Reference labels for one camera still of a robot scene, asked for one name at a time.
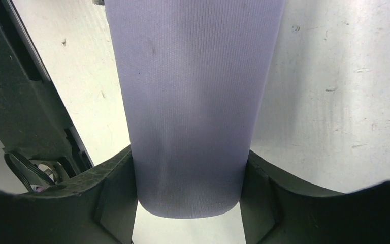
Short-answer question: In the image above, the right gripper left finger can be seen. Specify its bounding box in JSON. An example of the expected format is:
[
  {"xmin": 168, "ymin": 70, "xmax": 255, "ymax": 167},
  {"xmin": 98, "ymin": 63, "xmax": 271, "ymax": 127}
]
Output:
[{"xmin": 0, "ymin": 147, "xmax": 138, "ymax": 243}]

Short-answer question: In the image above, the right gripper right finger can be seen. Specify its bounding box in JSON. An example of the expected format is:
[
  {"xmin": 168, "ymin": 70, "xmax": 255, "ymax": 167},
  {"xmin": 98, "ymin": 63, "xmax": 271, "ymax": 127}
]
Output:
[{"xmin": 240, "ymin": 152, "xmax": 390, "ymax": 243}]

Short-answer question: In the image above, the purple umbrella case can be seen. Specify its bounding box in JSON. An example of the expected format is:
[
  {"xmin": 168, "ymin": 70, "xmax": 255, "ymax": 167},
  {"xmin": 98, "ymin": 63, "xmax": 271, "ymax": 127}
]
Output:
[{"xmin": 105, "ymin": 0, "xmax": 284, "ymax": 219}]

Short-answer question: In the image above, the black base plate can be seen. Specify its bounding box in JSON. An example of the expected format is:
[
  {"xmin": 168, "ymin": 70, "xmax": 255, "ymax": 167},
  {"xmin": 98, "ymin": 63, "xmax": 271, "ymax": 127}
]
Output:
[{"xmin": 0, "ymin": 1, "xmax": 93, "ymax": 192}]

